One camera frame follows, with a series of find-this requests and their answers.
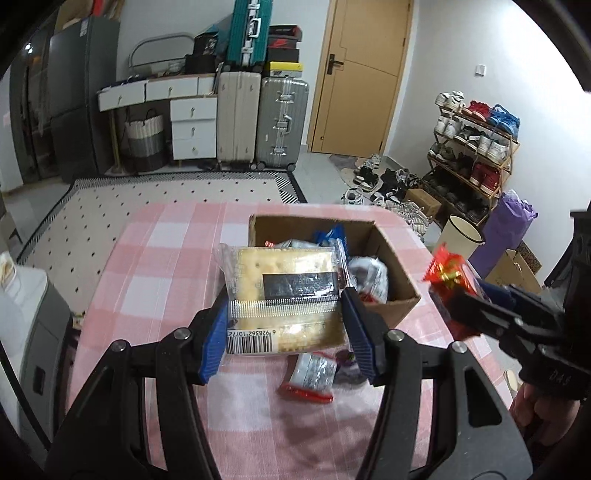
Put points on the purple snack packet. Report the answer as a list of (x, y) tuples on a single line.
[(346, 371)]

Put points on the wooden door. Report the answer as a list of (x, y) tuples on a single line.
[(364, 69)]

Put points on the yellow shoe box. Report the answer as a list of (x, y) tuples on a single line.
[(284, 70)]

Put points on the cream trash bin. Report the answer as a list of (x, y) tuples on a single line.
[(464, 237)]

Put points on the silver snack packet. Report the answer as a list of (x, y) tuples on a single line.
[(367, 274), (295, 242)]

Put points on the beige suitcase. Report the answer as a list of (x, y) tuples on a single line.
[(238, 120)]

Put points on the white desk with drawers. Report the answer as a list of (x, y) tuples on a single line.
[(194, 129)]

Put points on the teal suitcase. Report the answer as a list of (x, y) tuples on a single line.
[(249, 32)]

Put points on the small cardboard box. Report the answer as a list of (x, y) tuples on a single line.
[(422, 201)]

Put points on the black red shoe box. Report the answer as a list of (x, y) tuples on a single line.
[(284, 44)]

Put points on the white red-edged snack packet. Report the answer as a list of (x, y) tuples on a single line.
[(309, 374)]

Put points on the purple gift bag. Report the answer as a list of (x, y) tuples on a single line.
[(503, 230)]

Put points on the blue snack packet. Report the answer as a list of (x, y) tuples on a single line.
[(330, 235)]

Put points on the white curved metal frame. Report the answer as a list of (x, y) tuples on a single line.
[(159, 39)]

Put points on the red snack packet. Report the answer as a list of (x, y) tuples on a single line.
[(445, 270)]

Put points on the woven laundry basket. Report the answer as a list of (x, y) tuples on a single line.
[(145, 138)]

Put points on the yellow cracker packet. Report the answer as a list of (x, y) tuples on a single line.
[(281, 263)]

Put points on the person's right hand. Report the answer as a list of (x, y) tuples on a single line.
[(526, 408)]

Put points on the wooden shoe rack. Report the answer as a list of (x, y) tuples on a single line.
[(510, 161)]

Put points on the grey door mat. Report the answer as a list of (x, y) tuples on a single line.
[(342, 167)]

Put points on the dark grey refrigerator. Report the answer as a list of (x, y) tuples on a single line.
[(74, 101)]

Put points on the brown cardboard box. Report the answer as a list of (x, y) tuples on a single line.
[(397, 307)]

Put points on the flattened cardboard carton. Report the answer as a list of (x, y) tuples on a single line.
[(512, 267)]

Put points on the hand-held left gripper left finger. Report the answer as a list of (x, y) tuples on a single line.
[(210, 350)]

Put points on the black gift bag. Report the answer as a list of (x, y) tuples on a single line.
[(205, 44)]

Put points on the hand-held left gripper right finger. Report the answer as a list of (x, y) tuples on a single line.
[(362, 332)]

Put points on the silver suitcase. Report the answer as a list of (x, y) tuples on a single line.
[(281, 120)]

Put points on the white dotted rug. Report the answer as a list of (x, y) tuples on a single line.
[(115, 207)]

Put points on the person's dark clothing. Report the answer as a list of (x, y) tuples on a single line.
[(579, 249)]

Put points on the pile of sneakers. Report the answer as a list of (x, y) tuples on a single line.
[(388, 182)]

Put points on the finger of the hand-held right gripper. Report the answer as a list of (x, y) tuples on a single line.
[(475, 311), (501, 294)]

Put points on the grey white appliance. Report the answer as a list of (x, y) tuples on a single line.
[(32, 332)]

